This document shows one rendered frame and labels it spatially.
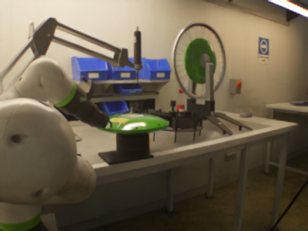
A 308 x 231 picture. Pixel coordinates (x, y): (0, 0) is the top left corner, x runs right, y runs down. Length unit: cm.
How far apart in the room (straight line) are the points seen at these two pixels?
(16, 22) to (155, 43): 110
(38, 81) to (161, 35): 168
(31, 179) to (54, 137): 5
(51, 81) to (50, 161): 44
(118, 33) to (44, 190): 184
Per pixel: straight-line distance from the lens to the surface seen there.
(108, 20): 204
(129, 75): 183
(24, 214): 73
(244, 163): 168
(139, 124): 96
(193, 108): 178
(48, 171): 27
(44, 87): 69
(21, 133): 26
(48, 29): 100
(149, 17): 222
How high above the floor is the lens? 126
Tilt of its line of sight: 9 degrees down
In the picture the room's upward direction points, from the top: straight up
